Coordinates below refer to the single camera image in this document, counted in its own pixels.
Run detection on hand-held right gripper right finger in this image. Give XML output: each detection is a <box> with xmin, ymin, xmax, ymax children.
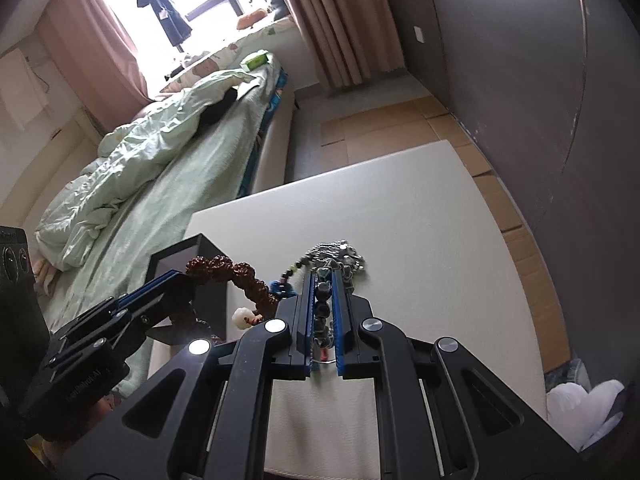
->
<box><xmin>330</xmin><ymin>270</ymin><xmax>586</xmax><ymax>480</ymax></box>

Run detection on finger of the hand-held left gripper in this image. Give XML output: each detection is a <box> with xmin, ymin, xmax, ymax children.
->
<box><xmin>50</xmin><ymin>269</ymin><xmax>192</xmax><ymax>346</ymax></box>
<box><xmin>102</xmin><ymin>297</ymin><xmax>203</xmax><ymax>363</ymax></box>

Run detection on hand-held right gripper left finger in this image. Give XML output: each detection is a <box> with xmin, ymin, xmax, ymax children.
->
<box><xmin>55</xmin><ymin>272</ymin><xmax>321</xmax><ymax>480</ymax></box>

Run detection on dark stone bead bracelet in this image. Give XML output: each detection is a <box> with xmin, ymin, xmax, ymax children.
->
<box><xmin>279</xmin><ymin>255</ymin><xmax>336</xmax><ymax>363</ymax></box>

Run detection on black jewelry tray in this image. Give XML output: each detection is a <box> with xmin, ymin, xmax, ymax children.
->
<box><xmin>150</xmin><ymin>233</ymin><xmax>232</xmax><ymax>342</ymax></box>

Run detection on red-brown bead bracelet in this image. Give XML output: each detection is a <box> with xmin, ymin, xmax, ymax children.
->
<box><xmin>185</xmin><ymin>255</ymin><xmax>283</xmax><ymax>333</ymax></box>

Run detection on bed with green sheet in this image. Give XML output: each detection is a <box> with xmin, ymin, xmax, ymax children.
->
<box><xmin>35</xmin><ymin>50</ymin><xmax>297</xmax><ymax>393</ymax></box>

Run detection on pink pillow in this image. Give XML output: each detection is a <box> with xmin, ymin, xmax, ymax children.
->
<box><xmin>32</xmin><ymin>257</ymin><xmax>59</xmax><ymax>294</ymax></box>

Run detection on light green duvet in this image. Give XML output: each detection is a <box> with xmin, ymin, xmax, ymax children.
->
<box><xmin>35</xmin><ymin>67</ymin><xmax>272</xmax><ymax>272</ymax></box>

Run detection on beige headboard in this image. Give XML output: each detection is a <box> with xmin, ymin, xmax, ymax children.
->
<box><xmin>0</xmin><ymin>105</ymin><xmax>108</xmax><ymax>234</ymax></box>

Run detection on black garment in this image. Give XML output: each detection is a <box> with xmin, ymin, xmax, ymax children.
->
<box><xmin>199</xmin><ymin>88</ymin><xmax>240</xmax><ymax>127</ymax></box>

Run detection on flattened cardboard sheets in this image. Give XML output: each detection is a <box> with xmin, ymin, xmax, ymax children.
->
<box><xmin>320</xmin><ymin>97</ymin><xmax>572</xmax><ymax>372</ymax></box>

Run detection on white hanging towel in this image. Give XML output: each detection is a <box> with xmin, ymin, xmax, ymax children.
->
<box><xmin>0</xmin><ymin>50</ymin><xmax>52</xmax><ymax>132</ymax></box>

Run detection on pink curtain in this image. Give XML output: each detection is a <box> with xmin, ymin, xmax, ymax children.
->
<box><xmin>270</xmin><ymin>0</ymin><xmax>407</xmax><ymax>99</ymax></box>
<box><xmin>37</xmin><ymin>0</ymin><xmax>152</xmax><ymax>142</ymax></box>

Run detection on printed window seat cushion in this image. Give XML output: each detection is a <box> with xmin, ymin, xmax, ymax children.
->
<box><xmin>160</xmin><ymin>15</ymin><xmax>297</xmax><ymax>94</ymax></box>

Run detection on green tissue box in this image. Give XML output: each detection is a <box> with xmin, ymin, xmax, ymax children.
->
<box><xmin>240</xmin><ymin>51</ymin><xmax>271</xmax><ymax>72</ymax></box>

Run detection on white plastic bag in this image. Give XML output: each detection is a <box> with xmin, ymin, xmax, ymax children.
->
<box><xmin>546</xmin><ymin>379</ymin><xmax>627</xmax><ymax>454</ymax></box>

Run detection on hanging dark jacket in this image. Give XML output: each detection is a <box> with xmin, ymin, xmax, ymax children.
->
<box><xmin>131</xmin><ymin>0</ymin><xmax>194</xmax><ymax>47</ymax></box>

